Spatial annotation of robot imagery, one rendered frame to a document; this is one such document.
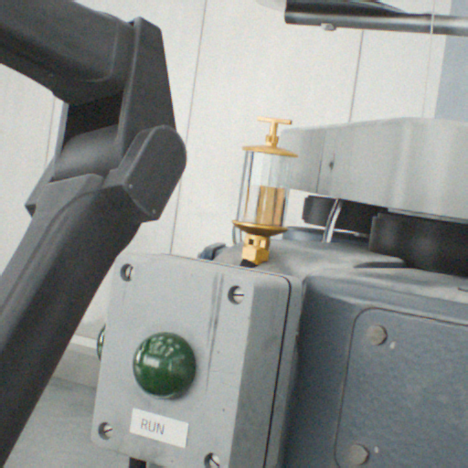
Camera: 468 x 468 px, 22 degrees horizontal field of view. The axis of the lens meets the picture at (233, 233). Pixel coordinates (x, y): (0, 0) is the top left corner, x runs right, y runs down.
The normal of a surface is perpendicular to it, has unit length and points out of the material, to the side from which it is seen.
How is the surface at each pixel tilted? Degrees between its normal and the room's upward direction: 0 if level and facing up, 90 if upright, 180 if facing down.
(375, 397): 90
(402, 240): 90
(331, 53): 90
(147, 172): 75
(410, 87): 90
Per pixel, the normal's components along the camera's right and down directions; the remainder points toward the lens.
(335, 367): -0.51, -0.03
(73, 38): 0.66, -0.10
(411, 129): -0.83, -0.09
